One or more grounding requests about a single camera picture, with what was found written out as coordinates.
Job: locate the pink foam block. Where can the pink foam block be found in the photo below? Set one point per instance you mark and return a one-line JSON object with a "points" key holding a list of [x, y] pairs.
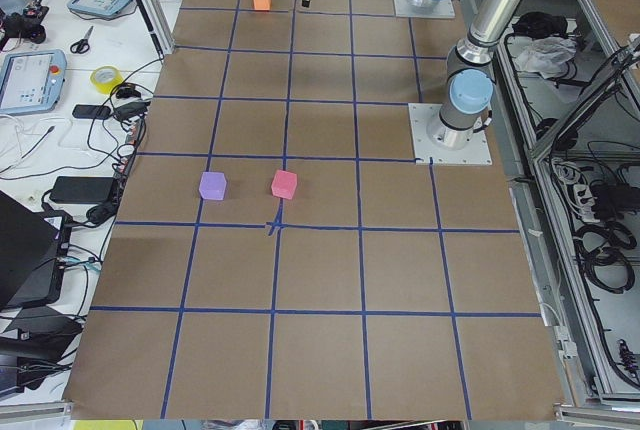
{"points": [[284, 184]]}

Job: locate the yellow tape roll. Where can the yellow tape roll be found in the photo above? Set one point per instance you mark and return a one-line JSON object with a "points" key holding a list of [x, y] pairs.
{"points": [[106, 78]]}

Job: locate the purple foam block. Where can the purple foam block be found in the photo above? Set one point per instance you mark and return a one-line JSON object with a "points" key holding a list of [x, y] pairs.
{"points": [[213, 186]]}

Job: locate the crumpled white cloth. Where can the crumpled white cloth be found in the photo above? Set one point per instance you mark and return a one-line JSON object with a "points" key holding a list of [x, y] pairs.
{"points": [[548, 57]]}

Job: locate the black smartphone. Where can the black smartphone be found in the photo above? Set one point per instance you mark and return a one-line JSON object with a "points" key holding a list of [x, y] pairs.
{"points": [[91, 112]]}

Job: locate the lower teach pendant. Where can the lower teach pendant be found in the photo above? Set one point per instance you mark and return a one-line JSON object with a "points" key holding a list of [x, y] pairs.
{"points": [[31, 82]]}

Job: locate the black power adapter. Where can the black power adapter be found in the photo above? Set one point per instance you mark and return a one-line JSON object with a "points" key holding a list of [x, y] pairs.
{"points": [[81, 189]]}

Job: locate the white power strip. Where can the white power strip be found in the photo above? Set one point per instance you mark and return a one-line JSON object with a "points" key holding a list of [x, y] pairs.
{"points": [[575, 188]]}

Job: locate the black laptop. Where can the black laptop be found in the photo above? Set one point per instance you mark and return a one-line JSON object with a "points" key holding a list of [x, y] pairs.
{"points": [[32, 247]]}

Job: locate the black handled scissors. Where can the black handled scissors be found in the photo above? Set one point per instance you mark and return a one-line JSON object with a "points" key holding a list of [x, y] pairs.
{"points": [[82, 45]]}

